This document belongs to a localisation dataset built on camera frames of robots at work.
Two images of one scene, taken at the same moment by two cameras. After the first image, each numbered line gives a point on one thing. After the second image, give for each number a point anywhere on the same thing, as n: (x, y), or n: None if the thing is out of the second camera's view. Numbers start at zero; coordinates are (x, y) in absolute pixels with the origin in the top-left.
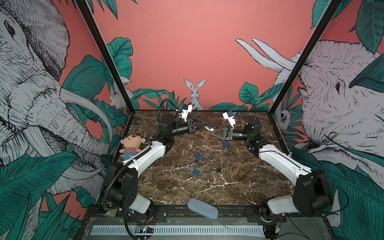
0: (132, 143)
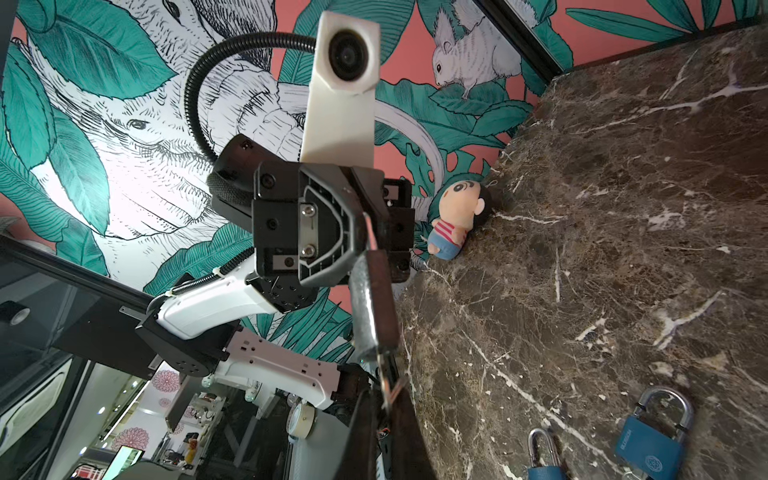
0: (457, 209)
